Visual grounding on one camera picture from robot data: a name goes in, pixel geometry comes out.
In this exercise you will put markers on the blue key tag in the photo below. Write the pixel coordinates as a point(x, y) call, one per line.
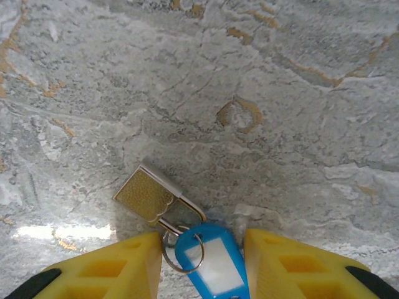
point(215, 264)

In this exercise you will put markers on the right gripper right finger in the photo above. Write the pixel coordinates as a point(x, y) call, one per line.
point(305, 274)

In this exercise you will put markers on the gold padlock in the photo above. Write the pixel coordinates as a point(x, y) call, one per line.
point(143, 194)

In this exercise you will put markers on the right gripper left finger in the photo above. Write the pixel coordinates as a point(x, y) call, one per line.
point(103, 277)

